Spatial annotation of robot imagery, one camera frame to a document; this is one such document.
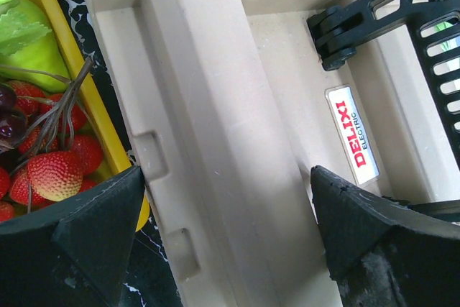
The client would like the green white leek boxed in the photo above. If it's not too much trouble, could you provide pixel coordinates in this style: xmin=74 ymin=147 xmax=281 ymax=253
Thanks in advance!
xmin=0 ymin=0 xmax=71 ymax=92

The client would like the purple grape bunch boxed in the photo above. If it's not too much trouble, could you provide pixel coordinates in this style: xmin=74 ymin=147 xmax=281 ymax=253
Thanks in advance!
xmin=1 ymin=82 xmax=27 ymax=153

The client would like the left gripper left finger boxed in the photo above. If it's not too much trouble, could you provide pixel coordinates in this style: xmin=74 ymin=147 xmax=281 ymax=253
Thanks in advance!
xmin=1 ymin=166 xmax=144 ymax=306

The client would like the tan plastic tool box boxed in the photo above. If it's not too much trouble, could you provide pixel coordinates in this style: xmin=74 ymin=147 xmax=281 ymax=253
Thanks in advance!
xmin=86 ymin=0 xmax=459 ymax=306

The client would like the red yellow lychee cluster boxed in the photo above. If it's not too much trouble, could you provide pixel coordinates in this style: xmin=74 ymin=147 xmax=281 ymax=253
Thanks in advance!
xmin=1 ymin=81 xmax=104 ymax=221

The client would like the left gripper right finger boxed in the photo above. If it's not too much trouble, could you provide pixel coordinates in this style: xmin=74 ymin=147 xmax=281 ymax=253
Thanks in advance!
xmin=310 ymin=165 xmax=459 ymax=306

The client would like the yellow plastic fruit tray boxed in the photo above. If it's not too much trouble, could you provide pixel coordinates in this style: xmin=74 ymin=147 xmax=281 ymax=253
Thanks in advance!
xmin=24 ymin=0 xmax=150 ymax=232

